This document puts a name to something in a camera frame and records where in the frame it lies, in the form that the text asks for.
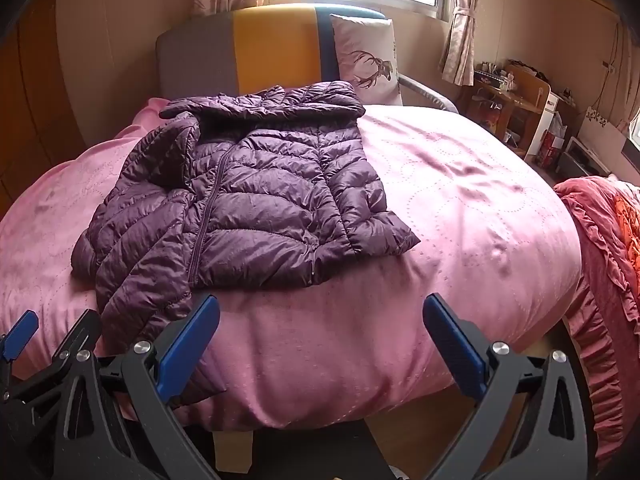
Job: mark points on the pink dotted bed quilt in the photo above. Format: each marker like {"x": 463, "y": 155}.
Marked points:
{"x": 494, "y": 241}

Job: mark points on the cluttered wooden desk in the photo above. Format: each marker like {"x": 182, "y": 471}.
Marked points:
{"x": 508, "y": 103}

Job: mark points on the white metal bed rail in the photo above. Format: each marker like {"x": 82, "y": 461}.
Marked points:
{"x": 436, "y": 99}

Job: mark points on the wooden wardrobe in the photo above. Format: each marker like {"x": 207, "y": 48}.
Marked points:
{"x": 38, "y": 126}

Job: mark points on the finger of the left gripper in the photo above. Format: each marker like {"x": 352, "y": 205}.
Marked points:
{"x": 19, "y": 335}
{"x": 83, "y": 336}

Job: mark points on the right pink patterned curtain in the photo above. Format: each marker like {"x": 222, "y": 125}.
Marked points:
{"x": 457, "y": 66}

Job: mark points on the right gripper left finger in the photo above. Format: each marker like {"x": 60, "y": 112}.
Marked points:
{"x": 152, "y": 373}

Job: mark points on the purple quilted down jacket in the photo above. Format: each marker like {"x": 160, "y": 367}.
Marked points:
{"x": 269, "y": 190}

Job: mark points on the side window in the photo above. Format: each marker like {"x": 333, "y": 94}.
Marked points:
{"x": 631, "y": 147}

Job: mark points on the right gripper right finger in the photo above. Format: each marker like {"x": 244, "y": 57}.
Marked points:
{"x": 550, "y": 441}

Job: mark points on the white cabinet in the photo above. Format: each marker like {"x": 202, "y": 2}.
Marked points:
{"x": 556, "y": 106}

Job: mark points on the side window curtain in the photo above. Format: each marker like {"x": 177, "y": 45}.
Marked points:
{"x": 626, "y": 103}

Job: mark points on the white deer print pillow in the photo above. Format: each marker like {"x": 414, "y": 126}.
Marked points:
{"x": 366, "y": 57}

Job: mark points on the grey yellow blue headboard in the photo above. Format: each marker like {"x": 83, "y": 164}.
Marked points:
{"x": 245, "y": 51}

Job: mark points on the red ruffled blanket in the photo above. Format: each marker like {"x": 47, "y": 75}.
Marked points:
{"x": 603, "y": 317}

